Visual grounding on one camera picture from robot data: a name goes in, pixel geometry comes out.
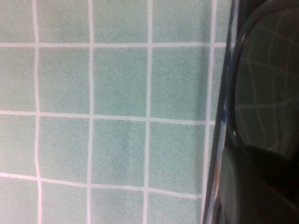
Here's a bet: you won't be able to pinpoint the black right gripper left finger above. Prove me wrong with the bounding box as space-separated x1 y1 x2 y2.
219 147 299 224

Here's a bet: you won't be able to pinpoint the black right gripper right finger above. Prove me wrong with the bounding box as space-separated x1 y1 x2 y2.
256 148 299 203

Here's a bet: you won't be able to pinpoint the black framed glasses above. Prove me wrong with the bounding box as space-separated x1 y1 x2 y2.
230 0 299 154

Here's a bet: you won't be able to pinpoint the green white-checked tablecloth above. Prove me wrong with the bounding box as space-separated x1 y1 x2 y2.
0 0 235 224

